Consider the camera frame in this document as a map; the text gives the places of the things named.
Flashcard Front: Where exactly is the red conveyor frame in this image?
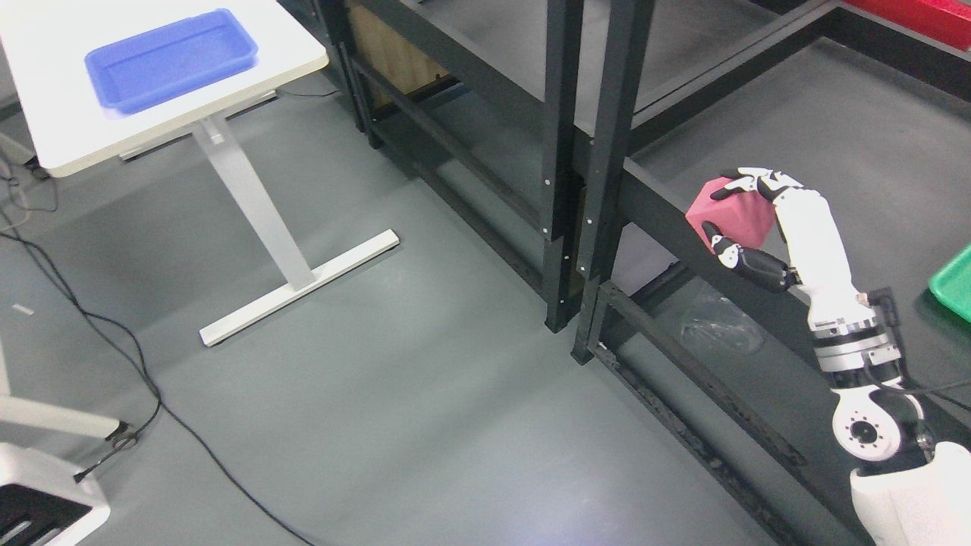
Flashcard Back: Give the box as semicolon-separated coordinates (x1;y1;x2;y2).
847;1;970;52

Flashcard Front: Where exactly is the white standing desk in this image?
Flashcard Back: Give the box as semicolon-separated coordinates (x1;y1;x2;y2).
0;0;401;348

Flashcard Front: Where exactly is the black floor cable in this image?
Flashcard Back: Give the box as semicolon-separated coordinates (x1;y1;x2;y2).
0;152;316;546

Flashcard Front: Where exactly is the white device box on floor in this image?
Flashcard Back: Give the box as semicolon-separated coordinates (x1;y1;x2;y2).
1;442;111;545

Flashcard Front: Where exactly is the black metal shelf right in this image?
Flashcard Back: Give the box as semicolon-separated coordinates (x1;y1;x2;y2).
573;1;969;545

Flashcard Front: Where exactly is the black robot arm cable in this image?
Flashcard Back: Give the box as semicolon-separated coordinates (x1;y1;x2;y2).
865;287;971;414

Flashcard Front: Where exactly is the blue plastic tray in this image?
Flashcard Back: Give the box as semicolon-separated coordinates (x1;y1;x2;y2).
84;9;258;115

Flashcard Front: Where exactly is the black metal shelf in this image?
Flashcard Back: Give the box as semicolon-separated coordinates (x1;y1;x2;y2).
310;1;586;332
573;1;969;545

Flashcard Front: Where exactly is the pink block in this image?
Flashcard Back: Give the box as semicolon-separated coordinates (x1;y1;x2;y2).
684;177;775;253

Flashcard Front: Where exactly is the clear plastic bag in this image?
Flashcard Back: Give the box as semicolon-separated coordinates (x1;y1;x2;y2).
679;293;766;355

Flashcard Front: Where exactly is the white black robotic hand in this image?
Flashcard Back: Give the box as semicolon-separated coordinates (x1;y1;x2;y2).
702;167;876;331

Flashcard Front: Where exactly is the green plastic tray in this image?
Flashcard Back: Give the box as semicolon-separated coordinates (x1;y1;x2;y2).
927;244;970;324

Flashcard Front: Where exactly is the black metal shelf left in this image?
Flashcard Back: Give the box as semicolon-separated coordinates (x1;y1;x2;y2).
310;1;586;332

